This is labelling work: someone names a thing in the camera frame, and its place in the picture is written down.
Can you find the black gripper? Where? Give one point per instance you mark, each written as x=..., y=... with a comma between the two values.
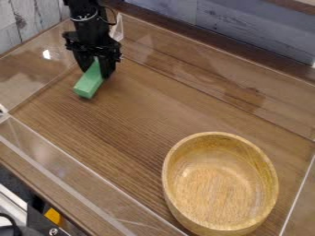
x=91, y=42

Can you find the green rectangular block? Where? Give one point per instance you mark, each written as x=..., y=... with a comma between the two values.
x=89, y=82

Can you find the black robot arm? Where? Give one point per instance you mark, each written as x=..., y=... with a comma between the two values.
x=85, y=8

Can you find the brown wooden bowl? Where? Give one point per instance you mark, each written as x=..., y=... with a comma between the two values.
x=220, y=184

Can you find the black and yellow device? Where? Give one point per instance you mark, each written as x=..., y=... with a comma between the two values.
x=22, y=221

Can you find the clear acrylic corner bracket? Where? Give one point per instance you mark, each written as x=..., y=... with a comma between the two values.
x=116, y=31

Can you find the clear acrylic tray wall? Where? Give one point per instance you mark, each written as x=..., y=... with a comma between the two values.
x=89, y=154

